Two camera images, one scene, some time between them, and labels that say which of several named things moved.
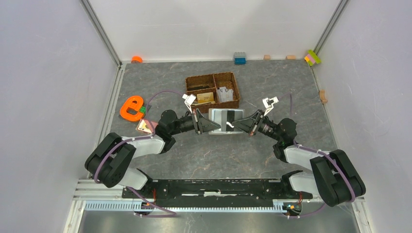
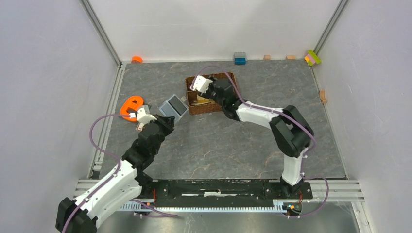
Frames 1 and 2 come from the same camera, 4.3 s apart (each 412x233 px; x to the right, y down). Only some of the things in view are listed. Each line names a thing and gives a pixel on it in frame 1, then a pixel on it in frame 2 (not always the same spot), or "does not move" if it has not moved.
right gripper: [248, 124] → [211, 86]
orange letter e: [135, 102] does not move
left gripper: [201, 124] → [167, 122]
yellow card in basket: [205, 97] does not move
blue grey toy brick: [240, 58] does not move
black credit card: [230, 118] → [177, 105]
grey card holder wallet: [225, 117] → [174, 107]
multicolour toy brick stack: [312, 58] does not move
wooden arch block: [322, 96] does not move
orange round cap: [137, 58] does not move
